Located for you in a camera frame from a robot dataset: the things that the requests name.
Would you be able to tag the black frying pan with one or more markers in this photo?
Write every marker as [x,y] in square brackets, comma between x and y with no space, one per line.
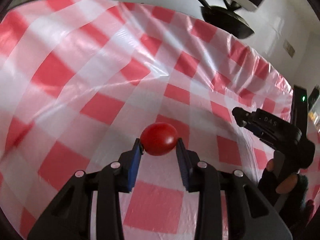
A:
[226,18]

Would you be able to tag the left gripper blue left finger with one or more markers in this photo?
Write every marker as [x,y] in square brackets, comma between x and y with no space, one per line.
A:
[88,204]

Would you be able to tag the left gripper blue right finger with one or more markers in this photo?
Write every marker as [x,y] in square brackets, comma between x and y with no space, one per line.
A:
[250,215]

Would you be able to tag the right hand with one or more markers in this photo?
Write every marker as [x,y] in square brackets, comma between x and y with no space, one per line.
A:
[287,196]

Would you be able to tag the red cherry tomato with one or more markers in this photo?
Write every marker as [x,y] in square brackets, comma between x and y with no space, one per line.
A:
[159,138]

